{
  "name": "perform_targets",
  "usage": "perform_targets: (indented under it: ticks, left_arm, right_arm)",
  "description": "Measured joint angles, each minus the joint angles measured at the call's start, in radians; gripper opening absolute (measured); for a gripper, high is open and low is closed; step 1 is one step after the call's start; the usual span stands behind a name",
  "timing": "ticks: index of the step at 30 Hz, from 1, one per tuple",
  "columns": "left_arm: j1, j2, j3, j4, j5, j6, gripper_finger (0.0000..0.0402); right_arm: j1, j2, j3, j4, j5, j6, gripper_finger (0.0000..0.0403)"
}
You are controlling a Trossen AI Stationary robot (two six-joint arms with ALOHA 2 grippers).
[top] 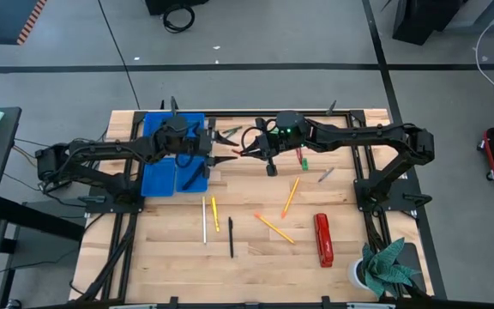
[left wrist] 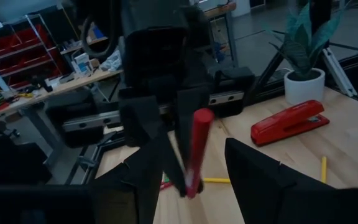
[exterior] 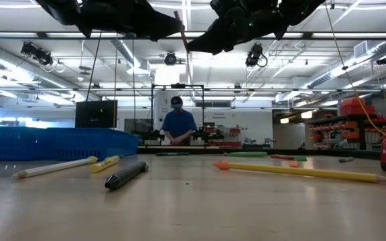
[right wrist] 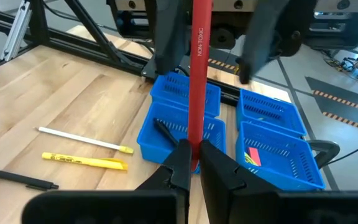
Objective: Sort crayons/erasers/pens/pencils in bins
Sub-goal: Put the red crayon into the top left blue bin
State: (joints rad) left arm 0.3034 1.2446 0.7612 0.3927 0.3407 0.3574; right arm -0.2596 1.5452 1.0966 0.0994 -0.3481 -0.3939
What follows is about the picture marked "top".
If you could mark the dark green marker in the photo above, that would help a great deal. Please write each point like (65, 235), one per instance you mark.
(234, 129)

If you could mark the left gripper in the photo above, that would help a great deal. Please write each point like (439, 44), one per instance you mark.
(206, 150)

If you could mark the yellow-orange pencil with orange cap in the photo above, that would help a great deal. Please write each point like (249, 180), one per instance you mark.
(290, 197)

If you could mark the slim black pen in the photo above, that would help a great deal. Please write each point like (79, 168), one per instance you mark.
(231, 238)

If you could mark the black cabinet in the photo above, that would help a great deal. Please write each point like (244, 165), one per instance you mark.
(423, 17)

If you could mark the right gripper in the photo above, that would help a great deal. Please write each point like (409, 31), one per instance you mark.
(271, 143)

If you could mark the black box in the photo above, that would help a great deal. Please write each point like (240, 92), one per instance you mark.
(174, 5)

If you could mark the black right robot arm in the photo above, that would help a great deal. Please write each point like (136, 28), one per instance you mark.
(358, 135)

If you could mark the green eraser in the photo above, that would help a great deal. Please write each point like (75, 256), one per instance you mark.
(305, 164)

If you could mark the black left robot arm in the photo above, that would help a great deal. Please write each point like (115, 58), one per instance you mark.
(101, 150)

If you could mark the yellow pencil with orange cap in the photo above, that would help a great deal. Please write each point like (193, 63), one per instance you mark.
(275, 228)

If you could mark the yellow highlighter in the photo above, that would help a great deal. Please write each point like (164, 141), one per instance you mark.
(215, 214)

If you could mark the grey crayon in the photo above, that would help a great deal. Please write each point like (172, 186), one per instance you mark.
(326, 174)

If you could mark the silver pen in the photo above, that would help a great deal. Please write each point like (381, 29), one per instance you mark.
(204, 221)

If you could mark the white plant pot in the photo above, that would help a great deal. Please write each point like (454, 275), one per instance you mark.
(354, 274)

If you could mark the orange striped black mat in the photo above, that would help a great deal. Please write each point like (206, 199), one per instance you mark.
(2, 17)

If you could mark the green leafy plant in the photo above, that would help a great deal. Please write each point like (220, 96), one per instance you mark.
(384, 270)

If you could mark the red stapler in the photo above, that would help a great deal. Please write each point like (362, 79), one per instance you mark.
(323, 240)

